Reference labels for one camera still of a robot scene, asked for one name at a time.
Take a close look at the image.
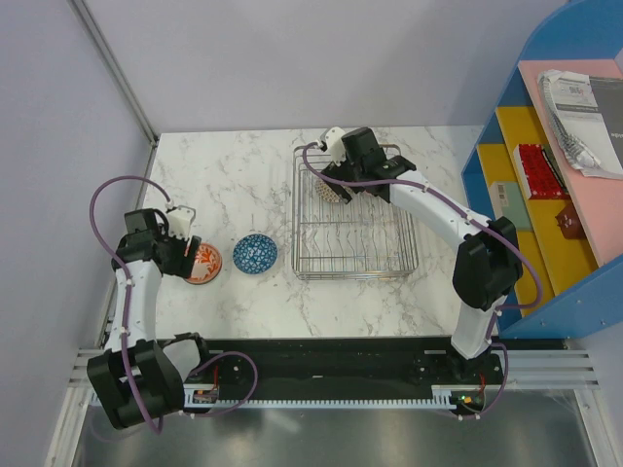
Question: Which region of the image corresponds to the brown square pattern bowl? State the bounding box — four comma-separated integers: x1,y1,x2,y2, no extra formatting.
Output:
314,179,342,203

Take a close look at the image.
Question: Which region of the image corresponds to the orange floral bowl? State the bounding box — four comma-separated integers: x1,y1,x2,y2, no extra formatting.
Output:
185,242,223,285

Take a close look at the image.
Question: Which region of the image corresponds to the metal wire dish rack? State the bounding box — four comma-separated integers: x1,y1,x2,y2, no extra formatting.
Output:
291,146,418,280

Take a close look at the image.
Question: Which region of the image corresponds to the blue triangle pattern bowl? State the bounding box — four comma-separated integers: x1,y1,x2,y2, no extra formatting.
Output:
233,233,278,275

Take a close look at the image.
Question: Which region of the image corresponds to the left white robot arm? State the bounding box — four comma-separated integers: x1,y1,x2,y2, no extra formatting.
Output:
87,205,214,430

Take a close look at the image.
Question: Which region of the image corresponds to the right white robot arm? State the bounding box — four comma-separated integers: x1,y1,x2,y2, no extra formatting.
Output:
318,126,523,383

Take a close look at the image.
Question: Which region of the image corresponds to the pale green box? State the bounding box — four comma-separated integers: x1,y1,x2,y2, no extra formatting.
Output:
489,181,532,232

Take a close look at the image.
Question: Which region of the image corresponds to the red patterned box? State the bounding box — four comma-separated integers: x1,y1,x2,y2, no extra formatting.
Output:
513,144,570,200

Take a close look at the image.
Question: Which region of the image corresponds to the blue wooden shelf unit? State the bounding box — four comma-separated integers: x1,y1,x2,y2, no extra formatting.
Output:
462,1,622,339

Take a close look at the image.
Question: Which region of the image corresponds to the brown small toy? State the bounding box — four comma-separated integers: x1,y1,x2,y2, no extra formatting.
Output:
556,203,586,239

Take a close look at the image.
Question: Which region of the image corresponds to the spiral bound booklet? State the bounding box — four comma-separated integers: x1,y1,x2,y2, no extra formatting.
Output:
537,70,622,180

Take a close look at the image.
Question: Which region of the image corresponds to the aluminium corner profile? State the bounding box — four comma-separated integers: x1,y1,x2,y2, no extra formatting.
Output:
68,0,159,147

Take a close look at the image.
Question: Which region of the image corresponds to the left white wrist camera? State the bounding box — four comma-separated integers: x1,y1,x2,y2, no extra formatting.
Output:
165,205,196,243

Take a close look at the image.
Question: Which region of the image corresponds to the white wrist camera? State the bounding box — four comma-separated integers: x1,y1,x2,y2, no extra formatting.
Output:
319,126,346,165
165,205,196,243

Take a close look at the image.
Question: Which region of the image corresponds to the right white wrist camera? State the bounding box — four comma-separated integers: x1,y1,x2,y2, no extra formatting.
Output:
319,126,346,165

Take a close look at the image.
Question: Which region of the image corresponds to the white cable duct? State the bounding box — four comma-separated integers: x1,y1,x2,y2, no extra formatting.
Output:
183,384,486,413

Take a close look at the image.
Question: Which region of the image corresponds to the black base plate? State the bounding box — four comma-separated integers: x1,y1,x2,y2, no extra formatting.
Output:
188,337,502,399

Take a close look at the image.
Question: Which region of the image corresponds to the aluminium rail frame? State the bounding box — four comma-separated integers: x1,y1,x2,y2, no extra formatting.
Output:
68,349,599,391

